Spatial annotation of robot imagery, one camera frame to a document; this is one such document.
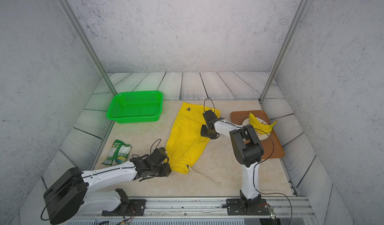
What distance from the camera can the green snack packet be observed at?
0.88 metres

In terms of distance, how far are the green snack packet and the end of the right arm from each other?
1.56ft

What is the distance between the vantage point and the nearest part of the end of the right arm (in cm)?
75
